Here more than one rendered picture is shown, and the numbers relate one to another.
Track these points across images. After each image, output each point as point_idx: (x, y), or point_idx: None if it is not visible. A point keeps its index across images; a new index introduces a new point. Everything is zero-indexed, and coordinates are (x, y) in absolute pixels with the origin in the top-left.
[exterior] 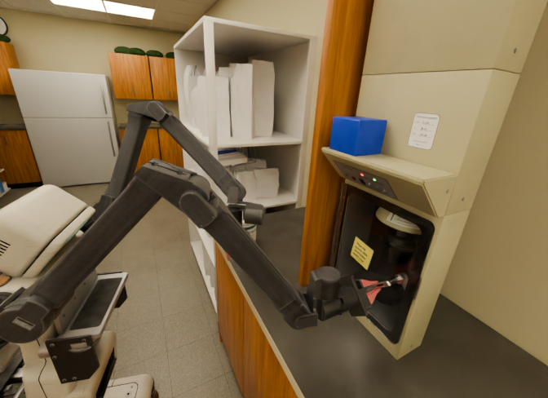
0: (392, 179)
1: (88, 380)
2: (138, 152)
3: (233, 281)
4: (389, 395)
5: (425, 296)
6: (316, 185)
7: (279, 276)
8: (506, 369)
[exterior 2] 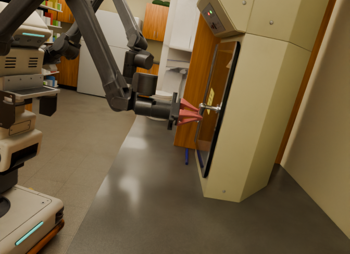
0: None
1: (11, 140)
2: None
3: None
4: (170, 202)
5: (234, 128)
6: (197, 46)
7: (108, 59)
8: (317, 251)
